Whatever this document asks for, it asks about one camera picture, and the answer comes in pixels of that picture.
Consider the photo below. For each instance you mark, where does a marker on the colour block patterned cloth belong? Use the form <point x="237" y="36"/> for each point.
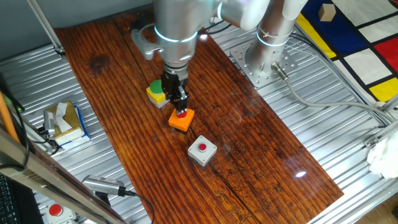
<point x="342" y="34"/>

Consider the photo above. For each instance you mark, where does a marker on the white crumpled cloth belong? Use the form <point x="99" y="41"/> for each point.
<point x="384" y="155"/>

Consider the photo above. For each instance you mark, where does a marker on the yellow box green button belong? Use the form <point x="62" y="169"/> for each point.
<point x="155" y="93"/>

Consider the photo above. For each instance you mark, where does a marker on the small wooden cube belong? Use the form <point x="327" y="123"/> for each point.
<point x="326" y="12"/>

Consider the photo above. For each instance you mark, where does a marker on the gold and blue tissue box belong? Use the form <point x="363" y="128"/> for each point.
<point x="71" y="121"/>

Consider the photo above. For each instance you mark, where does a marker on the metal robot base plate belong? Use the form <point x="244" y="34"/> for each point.
<point x="242" y="59"/>

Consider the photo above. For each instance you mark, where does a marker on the grey box small red button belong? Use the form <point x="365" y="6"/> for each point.
<point x="202" y="154"/>

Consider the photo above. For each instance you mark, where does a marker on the orange tube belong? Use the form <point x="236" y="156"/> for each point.
<point x="6" y="115"/>

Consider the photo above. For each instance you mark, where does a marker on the dark wooden board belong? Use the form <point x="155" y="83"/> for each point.
<point x="248" y="140"/>

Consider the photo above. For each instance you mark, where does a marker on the grey box large red button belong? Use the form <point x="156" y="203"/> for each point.
<point x="56" y="210"/>

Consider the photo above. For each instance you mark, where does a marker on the grey metal pole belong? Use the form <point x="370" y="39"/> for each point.
<point x="43" y="21"/>

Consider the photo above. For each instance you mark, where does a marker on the orange box red button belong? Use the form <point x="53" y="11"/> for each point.
<point x="181" y="123"/>

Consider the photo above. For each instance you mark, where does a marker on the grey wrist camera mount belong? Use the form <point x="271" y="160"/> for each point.
<point x="144" y="45"/>

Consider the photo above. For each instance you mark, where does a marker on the aluminium frame bar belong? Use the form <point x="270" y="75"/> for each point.
<point x="31" y="168"/>

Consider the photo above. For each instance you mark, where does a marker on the silver depth camera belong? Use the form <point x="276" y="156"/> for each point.
<point x="102" y="185"/>

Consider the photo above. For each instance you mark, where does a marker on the black keyboard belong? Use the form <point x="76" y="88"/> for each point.
<point x="6" y="202"/>

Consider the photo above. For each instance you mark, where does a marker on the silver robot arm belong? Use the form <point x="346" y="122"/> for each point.
<point x="270" y="28"/>

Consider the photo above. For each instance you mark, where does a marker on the aluminium profile with bracket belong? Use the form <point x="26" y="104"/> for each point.
<point x="371" y="141"/>

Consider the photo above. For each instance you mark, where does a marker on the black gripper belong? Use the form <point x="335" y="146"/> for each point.
<point x="172" y="82"/>

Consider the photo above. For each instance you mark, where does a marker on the small silver camera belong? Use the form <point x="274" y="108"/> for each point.
<point x="49" y="123"/>

